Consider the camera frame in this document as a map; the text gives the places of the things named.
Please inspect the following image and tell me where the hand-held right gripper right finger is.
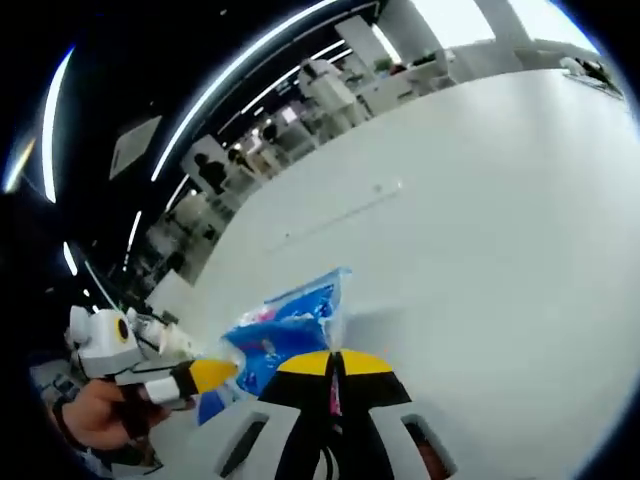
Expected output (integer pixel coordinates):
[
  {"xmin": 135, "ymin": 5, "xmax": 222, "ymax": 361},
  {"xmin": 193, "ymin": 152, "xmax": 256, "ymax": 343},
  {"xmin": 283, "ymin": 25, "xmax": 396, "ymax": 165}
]
[{"xmin": 333, "ymin": 349, "xmax": 482, "ymax": 480}]

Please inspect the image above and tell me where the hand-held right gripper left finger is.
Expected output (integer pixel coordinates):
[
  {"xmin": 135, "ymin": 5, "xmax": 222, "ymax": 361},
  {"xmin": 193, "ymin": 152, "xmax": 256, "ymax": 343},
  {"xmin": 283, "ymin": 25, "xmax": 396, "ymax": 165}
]
[{"xmin": 187, "ymin": 349, "xmax": 337, "ymax": 480}]

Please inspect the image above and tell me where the blue clear zip bag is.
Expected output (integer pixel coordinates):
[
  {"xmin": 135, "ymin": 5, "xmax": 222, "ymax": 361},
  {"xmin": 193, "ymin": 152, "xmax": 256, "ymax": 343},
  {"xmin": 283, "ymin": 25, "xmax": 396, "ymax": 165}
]
[{"xmin": 197, "ymin": 266, "xmax": 354, "ymax": 427}]

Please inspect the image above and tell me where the person's left hand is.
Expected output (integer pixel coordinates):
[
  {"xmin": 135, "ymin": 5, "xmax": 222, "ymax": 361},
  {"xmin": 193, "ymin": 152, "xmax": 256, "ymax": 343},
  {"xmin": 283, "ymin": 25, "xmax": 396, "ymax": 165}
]
[{"xmin": 52, "ymin": 380, "xmax": 172, "ymax": 452}]

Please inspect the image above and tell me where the ceiling air vent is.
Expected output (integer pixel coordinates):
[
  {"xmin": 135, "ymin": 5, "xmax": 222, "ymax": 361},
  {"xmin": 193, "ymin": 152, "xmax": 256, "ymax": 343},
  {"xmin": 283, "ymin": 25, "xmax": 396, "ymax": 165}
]
[{"xmin": 108, "ymin": 115, "xmax": 164, "ymax": 181}]

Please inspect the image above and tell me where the curved ceiling light strip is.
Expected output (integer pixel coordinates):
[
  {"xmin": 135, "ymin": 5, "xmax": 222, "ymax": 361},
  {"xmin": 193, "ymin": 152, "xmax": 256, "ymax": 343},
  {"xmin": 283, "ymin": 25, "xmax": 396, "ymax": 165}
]
[{"xmin": 149, "ymin": 0, "xmax": 342, "ymax": 184}]

